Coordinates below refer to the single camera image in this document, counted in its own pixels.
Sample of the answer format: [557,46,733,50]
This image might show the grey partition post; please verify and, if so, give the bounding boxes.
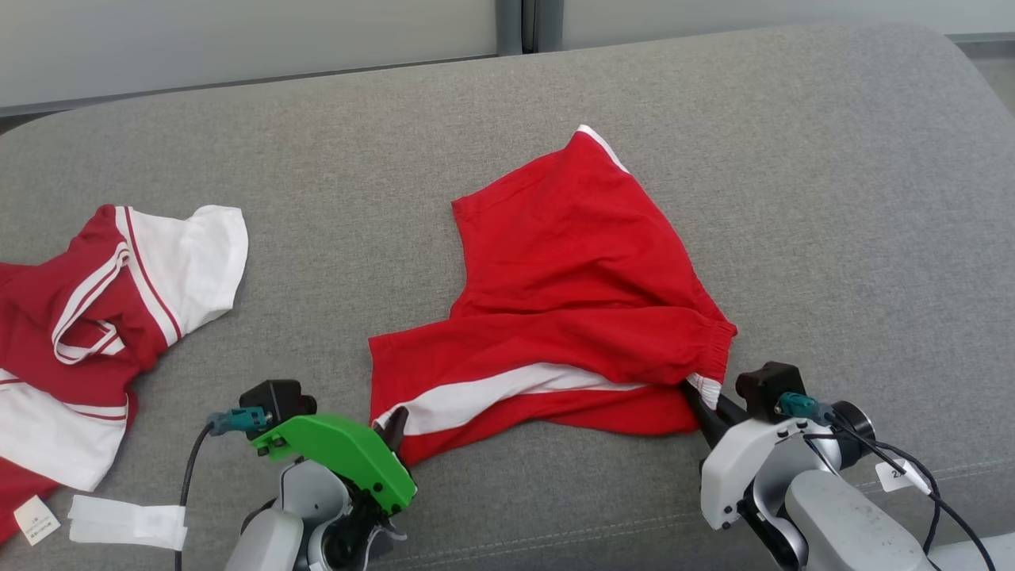
[496,0,524,56]
[533,0,564,53]

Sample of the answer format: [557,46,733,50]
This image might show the white tape cable label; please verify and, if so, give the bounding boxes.
[67,493,189,552]

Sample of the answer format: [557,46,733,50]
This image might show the small white cable tag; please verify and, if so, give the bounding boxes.
[875,458,930,496]

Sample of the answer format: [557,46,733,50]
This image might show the right camera cable teal plug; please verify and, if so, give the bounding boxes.
[776,392,998,571]

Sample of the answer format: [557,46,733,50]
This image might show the red shorts with white stripe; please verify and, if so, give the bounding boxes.
[368,125,738,469]

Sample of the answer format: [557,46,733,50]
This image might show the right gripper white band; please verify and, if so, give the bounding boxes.
[682,381,843,532]

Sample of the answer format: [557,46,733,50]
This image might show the red shirt with white sleeves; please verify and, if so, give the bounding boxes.
[0,204,250,548]

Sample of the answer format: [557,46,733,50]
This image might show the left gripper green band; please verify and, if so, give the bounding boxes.
[252,405,419,558]

